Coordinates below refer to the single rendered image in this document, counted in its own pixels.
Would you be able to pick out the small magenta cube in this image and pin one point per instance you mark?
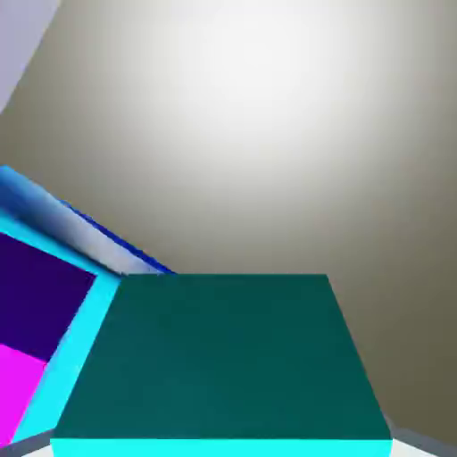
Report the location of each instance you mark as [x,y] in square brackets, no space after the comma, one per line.
[32,296]

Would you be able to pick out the large light blue box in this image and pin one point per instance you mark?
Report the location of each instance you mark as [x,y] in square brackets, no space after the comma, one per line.
[76,357]

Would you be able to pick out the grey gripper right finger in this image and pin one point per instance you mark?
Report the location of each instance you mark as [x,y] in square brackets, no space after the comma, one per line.
[417,444]

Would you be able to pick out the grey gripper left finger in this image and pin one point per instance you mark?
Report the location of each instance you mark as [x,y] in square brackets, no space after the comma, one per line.
[25,448]

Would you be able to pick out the small cyan cube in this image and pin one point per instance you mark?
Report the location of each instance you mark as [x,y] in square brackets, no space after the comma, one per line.
[225,357]

